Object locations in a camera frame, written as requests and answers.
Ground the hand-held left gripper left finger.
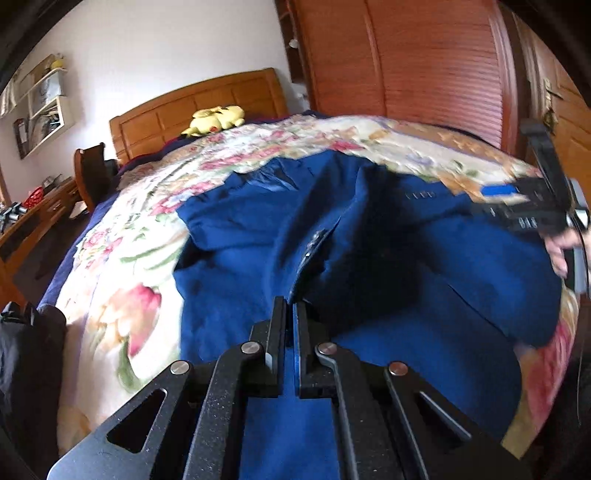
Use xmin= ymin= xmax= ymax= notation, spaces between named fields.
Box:
xmin=46 ymin=295 xmax=289 ymax=480

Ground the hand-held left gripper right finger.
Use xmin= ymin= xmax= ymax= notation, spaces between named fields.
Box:
xmin=292 ymin=301 xmax=536 ymax=480

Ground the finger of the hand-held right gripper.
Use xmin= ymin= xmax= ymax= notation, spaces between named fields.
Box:
xmin=470 ymin=203 xmax=568 ymax=235
xmin=480 ymin=179 xmax=552 ymax=205

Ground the blue suit jacket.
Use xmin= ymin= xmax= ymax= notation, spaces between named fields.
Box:
xmin=175 ymin=150 xmax=564 ymax=480

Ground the person's right hand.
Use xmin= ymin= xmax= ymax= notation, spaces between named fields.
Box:
xmin=546 ymin=228 xmax=583 ymax=278

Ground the wooden door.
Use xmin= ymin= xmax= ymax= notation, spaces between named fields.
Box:
xmin=512 ymin=14 xmax=591 ymax=195

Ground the wooden louvered wardrobe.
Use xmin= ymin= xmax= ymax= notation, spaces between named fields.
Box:
xmin=277 ymin=0 xmax=522 ymax=155

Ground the floral blanket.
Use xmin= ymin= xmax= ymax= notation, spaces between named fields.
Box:
xmin=55 ymin=113 xmax=580 ymax=444

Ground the yellow plush toy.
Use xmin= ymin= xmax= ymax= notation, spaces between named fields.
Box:
xmin=181 ymin=105 xmax=245 ymax=138

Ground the navy blue bedsheet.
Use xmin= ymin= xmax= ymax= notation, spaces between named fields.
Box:
xmin=37 ymin=161 xmax=121 ymax=310

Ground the wooden bed headboard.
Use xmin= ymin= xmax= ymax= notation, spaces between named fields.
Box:
xmin=109 ymin=68 xmax=289 ymax=164

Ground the wooden chair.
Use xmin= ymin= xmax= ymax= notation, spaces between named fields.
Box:
xmin=74 ymin=143 xmax=118 ymax=213

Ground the black garment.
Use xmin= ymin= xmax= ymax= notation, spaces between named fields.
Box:
xmin=0 ymin=301 xmax=68 ymax=480

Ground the wooden desk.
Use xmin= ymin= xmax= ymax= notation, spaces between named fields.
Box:
xmin=0 ymin=178 xmax=86 ymax=287

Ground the black metal device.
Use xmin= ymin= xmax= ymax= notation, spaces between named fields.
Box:
xmin=0 ymin=203 xmax=28 ymax=224

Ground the row of books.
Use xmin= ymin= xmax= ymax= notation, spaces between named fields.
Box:
xmin=14 ymin=117 xmax=61 ymax=158

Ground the brass door handle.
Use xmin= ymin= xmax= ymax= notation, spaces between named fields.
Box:
xmin=542 ymin=80 xmax=561 ymax=134

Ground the white wall shelf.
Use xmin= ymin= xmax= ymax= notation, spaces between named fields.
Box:
xmin=0 ymin=53 xmax=75 ymax=160

